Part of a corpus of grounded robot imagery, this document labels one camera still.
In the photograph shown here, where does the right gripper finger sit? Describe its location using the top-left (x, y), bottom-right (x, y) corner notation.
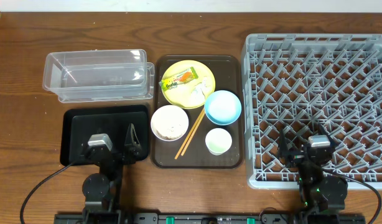
top-left (279, 129), bottom-right (287, 151)
top-left (317, 123), bottom-right (335, 144)

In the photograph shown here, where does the white pink bowl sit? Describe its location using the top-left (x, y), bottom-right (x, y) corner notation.
top-left (150, 105), bottom-right (190, 142)

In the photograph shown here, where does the wooden chopstick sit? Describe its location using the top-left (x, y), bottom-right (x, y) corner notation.
top-left (174, 108), bottom-right (205, 160)
top-left (180, 111), bottom-right (206, 157)

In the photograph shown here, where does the white cup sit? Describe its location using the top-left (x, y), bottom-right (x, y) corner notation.
top-left (205, 128), bottom-right (232, 156)

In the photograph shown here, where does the light blue bowl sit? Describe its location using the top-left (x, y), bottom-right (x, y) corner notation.
top-left (204, 90), bottom-right (242, 126)

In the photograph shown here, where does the green orange snack wrapper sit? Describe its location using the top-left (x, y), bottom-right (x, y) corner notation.
top-left (159, 67), bottom-right (198, 91)

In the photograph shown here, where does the white tissue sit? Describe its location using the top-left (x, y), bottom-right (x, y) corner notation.
top-left (189, 77), bottom-right (212, 106)

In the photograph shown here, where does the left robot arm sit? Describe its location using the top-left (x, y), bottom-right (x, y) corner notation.
top-left (82, 123), bottom-right (142, 223)

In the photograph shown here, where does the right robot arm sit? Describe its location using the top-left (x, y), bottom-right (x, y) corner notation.
top-left (277, 125), bottom-right (348, 223)

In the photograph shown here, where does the grey dishwasher rack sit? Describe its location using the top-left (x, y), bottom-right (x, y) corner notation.
top-left (241, 34), bottom-right (382, 190)

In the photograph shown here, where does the clear plastic waste bin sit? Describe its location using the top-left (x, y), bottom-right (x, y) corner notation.
top-left (43, 49), bottom-right (155, 103)

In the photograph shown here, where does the black plastic tray bin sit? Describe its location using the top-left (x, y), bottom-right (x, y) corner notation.
top-left (60, 105), bottom-right (149, 166)

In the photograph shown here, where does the yellow plate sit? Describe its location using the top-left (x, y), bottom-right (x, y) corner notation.
top-left (159, 60), bottom-right (216, 109)

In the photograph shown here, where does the brown serving tray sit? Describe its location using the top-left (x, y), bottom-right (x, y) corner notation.
top-left (150, 55), bottom-right (245, 169)

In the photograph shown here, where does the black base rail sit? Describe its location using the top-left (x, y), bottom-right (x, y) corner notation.
top-left (53, 212), bottom-right (366, 224)

